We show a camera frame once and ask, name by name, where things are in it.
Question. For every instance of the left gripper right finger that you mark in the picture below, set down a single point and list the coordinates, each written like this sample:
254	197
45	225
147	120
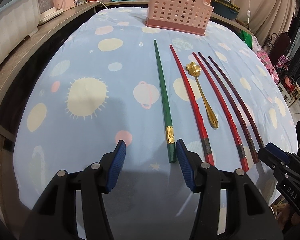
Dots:
230	205

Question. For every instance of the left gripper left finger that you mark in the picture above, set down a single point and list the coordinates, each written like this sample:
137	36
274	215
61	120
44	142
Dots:
54	214

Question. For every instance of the green chopstick gold band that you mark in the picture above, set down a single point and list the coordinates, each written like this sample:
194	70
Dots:
169	132

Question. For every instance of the gold flower spoon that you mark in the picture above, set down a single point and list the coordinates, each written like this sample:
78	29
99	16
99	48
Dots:
194	70

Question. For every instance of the pink floral cloth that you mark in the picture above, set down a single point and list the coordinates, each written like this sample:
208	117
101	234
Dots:
264	58

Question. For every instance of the green plastic bag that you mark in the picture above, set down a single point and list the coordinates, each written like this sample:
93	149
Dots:
246	38

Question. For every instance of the light blue patterned tablecloth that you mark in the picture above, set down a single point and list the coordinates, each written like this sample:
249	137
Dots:
150	199

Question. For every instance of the beige curtain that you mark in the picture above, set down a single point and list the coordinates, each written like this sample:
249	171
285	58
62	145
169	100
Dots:
266	17

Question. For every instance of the white plastic storage bin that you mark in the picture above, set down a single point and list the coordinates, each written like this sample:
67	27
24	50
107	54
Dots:
18	19

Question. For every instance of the pink perforated utensil basket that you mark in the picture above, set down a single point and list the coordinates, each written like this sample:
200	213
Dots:
188	16

